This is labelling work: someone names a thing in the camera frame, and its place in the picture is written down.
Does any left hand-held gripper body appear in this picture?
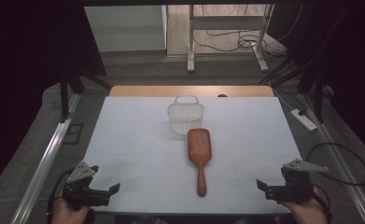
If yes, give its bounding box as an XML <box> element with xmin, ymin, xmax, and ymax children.
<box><xmin>62</xmin><ymin>161</ymin><xmax>111</xmax><ymax>208</ymax></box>

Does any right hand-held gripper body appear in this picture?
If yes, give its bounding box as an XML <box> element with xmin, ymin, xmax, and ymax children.
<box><xmin>272</xmin><ymin>158</ymin><xmax>330</xmax><ymax>204</ymax></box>

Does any brown wooden hairbrush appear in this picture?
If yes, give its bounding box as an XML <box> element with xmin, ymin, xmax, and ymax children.
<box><xmin>187</xmin><ymin>128</ymin><xmax>213</xmax><ymax>198</ymax></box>

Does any white plastic basket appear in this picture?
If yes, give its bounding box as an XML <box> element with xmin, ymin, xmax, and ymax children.
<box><xmin>167</xmin><ymin>93</ymin><xmax>205</xmax><ymax>135</ymax></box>

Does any person's right hand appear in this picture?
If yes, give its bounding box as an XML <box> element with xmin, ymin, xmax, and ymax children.
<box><xmin>279</xmin><ymin>186</ymin><xmax>328</xmax><ymax>224</ymax></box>

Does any person's left hand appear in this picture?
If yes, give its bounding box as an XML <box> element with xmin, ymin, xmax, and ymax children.
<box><xmin>50</xmin><ymin>189</ymin><xmax>91</xmax><ymax>224</ymax></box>

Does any white table mat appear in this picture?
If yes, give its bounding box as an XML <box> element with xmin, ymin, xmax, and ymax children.
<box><xmin>82</xmin><ymin>96</ymin><xmax>303</xmax><ymax>216</ymax></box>

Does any white power strip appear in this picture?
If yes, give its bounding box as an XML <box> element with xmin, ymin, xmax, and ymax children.
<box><xmin>290</xmin><ymin>108</ymin><xmax>317</xmax><ymax>132</ymax></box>

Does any black tripod stand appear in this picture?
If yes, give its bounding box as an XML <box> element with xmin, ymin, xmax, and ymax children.
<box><xmin>258</xmin><ymin>8</ymin><xmax>349</xmax><ymax>123</ymax></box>

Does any wooden table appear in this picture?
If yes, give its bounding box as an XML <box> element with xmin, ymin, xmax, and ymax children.
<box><xmin>108</xmin><ymin>85</ymin><xmax>275</xmax><ymax>98</ymax></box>

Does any dark curtain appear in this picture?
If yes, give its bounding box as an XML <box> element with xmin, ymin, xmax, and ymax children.
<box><xmin>0</xmin><ymin>0</ymin><xmax>107</xmax><ymax>200</ymax></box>
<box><xmin>265</xmin><ymin>0</ymin><xmax>365</xmax><ymax>155</ymax></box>

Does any white cabinet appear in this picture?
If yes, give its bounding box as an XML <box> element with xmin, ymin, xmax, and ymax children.
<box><xmin>84</xmin><ymin>5</ymin><xmax>168</xmax><ymax>53</ymax></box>

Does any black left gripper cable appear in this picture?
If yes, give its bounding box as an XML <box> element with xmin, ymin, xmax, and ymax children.
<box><xmin>47</xmin><ymin>167</ymin><xmax>76</xmax><ymax>224</ymax></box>

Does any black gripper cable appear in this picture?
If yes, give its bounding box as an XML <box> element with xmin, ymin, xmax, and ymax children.
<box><xmin>310</xmin><ymin>183</ymin><xmax>332</xmax><ymax>224</ymax></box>
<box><xmin>47</xmin><ymin>167</ymin><xmax>76</xmax><ymax>224</ymax></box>

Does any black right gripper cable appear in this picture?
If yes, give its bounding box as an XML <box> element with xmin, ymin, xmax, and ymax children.
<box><xmin>310</xmin><ymin>183</ymin><xmax>332</xmax><ymax>224</ymax></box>

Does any aluminium rail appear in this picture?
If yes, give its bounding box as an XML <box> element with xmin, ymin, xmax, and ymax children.
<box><xmin>298</xmin><ymin>92</ymin><xmax>365</xmax><ymax>224</ymax></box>
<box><xmin>10</xmin><ymin>92</ymin><xmax>82</xmax><ymax>224</ymax></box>

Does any black floor bracket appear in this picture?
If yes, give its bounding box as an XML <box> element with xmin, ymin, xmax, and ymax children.
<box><xmin>62</xmin><ymin>122</ymin><xmax>85</xmax><ymax>146</ymax></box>

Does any black looped floor cable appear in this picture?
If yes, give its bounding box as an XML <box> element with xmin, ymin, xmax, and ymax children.
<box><xmin>305</xmin><ymin>142</ymin><xmax>365</xmax><ymax>187</ymax></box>

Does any white power strip cable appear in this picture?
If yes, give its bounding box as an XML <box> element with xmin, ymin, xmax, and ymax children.
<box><xmin>268</xmin><ymin>81</ymin><xmax>300</xmax><ymax>112</ymax></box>

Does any tangle of floor cables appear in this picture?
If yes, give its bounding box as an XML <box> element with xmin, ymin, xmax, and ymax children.
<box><xmin>192</xmin><ymin>3</ymin><xmax>304</xmax><ymax>59</ymax></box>

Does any white desk frame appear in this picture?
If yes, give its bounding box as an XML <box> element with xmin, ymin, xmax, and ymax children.
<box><xmin>187</xmin><ymin>3</ymin><xmax>275</xmax><ymax>74</ymax></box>

